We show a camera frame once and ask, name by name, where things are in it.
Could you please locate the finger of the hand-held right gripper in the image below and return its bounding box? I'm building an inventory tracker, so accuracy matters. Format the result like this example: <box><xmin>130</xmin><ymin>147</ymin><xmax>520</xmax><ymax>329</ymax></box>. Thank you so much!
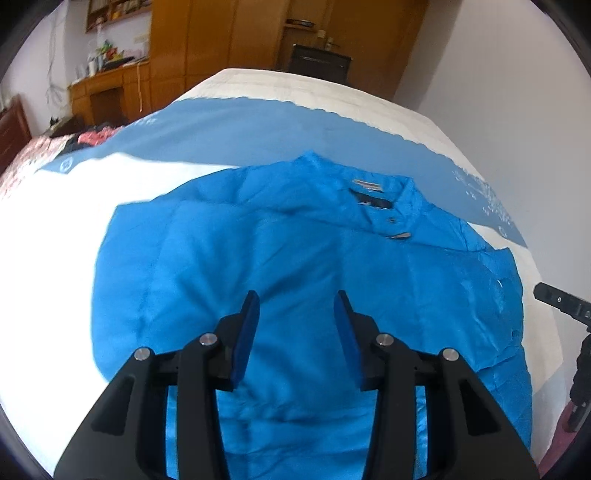
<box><xmin>533</xmin><ymin>282</ymin><xmax>591</xmax><ymax>329</ymax></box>

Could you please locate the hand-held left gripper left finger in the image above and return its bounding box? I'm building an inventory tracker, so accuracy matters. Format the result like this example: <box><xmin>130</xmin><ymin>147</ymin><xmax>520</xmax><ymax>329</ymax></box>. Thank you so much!
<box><xmin>54</xmin><ymin>290</ymin><xmax>260</xmax><ymax>480</ymax></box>

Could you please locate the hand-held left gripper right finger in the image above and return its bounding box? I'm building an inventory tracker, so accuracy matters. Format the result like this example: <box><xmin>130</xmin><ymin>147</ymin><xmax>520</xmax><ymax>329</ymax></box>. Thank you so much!
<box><xmin>333</xmin><ymin>290</ymin><xmax>540</xmax><ymax>480</ymax></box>

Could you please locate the blue padded jacket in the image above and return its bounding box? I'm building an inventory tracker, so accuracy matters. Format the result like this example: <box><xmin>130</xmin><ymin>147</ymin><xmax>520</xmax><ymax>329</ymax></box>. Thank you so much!
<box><xmin>90</xmin><ymin>151</ymin><xmax>534</xmax><ymax>480</ymax></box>

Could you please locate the dark clothes pile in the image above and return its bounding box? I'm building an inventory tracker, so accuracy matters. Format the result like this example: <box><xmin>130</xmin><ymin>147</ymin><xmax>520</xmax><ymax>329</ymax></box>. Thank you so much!
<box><xmin>48</xmin><ymin>115</ymin><xmax>126</xmax><ymax>154</ymax></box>

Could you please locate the pink cloth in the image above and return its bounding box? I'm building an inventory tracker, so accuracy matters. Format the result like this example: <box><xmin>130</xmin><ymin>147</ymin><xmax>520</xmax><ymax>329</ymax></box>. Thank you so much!
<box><xmin>538</xmin><ymin>406</ymin><xmax>583</xmax><ymax>478</ymax></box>

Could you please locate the white and blue bed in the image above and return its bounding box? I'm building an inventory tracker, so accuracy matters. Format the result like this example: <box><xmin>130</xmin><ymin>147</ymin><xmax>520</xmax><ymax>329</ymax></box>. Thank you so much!
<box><xmin>0</xmin><ymin>68</ymin><xmax>566</xmax><ymax>480</ymax></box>

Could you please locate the black box speaker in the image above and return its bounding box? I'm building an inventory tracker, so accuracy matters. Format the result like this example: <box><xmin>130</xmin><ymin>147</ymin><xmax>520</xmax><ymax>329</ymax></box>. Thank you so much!
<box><xmin>288</xmin><ymin>44</ymin><xmax>352</xmax><ymax>85</ymax></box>

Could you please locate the wooden desk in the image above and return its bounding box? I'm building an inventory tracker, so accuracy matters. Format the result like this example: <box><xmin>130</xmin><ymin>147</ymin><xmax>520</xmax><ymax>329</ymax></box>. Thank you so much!
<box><xmin>68</xmin><ymin>60</ymin><xmax>153</xmax><ymax>126</ymax></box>

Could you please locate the pink floral bedding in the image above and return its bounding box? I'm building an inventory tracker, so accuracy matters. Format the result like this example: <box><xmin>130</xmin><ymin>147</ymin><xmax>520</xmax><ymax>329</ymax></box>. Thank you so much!
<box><xmin>0</xmin><ymin>130</ymin><xmax>124</xmax><ymax>200</ymax></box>

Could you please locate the wooden wardrobe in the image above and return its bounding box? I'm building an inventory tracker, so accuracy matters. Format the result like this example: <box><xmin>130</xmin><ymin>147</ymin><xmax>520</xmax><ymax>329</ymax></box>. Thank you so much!
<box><xmin>150</xmin><ymin>0</ymin><xmax>430</xmax><ymax>100</ymax></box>

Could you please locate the wooden headboard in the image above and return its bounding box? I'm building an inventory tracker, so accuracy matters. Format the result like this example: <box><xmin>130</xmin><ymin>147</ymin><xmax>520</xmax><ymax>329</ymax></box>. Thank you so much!
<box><xmin>0</xmin><ymin>95</ymin><xmax>32</xmax><ymax>172</ymax></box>

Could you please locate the colourful desk clutter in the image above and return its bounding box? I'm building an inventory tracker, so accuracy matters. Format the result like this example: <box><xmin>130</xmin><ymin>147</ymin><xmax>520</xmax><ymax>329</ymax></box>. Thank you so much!
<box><xmin>74</xmin><ymin>39</ymin><xmax>151</xmax><ymax>77</ymax></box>

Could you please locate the wall bookshelf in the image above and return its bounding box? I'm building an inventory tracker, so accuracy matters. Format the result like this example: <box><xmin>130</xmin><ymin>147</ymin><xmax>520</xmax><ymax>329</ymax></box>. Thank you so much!
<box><xmin>85</xmin><ymin>0</ymin><xmax>153</xmax><ymax>33</ymax></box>

